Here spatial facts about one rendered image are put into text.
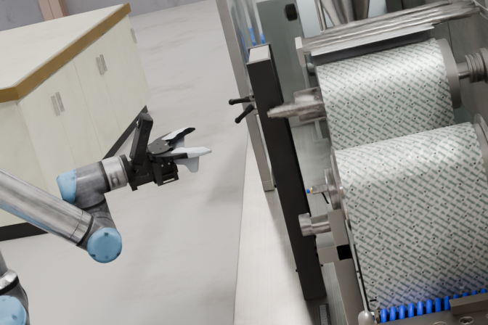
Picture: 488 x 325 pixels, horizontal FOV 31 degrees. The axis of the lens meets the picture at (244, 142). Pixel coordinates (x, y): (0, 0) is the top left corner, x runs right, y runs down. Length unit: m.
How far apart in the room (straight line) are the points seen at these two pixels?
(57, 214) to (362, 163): 0.71
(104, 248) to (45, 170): 3.41
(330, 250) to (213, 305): 2.42
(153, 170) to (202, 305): 2.03
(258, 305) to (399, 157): 0.62
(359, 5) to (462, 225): 0.78
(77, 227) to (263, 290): 0.45
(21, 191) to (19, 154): 3.39
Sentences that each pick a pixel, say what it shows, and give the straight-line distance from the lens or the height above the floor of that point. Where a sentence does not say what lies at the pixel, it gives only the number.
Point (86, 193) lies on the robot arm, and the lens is 2.03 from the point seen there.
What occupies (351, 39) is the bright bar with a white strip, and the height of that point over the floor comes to 1.45.
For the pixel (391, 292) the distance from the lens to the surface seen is 1.57.
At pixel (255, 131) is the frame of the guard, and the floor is 1.09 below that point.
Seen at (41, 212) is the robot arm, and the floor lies 1.23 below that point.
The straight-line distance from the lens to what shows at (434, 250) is 1.55.
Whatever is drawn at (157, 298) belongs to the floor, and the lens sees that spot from 4.21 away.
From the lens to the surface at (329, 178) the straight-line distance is 1.52.
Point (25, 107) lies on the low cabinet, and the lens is 5.24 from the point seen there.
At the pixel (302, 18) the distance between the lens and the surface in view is 2.45.
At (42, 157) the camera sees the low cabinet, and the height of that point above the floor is 0.46.
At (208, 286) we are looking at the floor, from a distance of 4.18.
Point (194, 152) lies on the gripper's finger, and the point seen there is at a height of 1.23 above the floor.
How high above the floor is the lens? 1.83
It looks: 18 degrees down
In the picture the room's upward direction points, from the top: 14 degrees counter-clockwise
